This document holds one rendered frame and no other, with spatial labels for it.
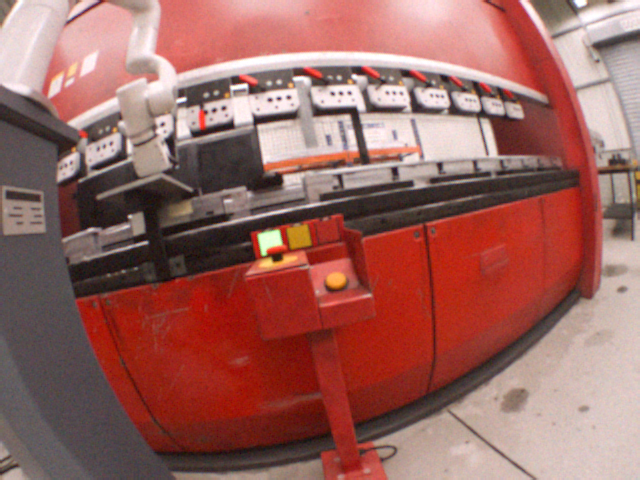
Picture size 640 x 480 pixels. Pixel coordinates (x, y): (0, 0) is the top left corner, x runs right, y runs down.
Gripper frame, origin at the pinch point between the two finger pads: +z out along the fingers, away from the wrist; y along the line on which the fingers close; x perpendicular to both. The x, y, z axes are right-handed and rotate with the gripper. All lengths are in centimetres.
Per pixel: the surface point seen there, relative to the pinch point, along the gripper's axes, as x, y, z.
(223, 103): -15.6, -21.6, -15.0
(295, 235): 26.7, -33.7, 4.6
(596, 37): -150, -698, -229
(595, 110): -132, -730, -45
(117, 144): -13.6, 15.7, -12.7
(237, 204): 3.9, -21.4, 10.0
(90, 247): 4.5, 33.5, 11.0
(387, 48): -29, -83, -29
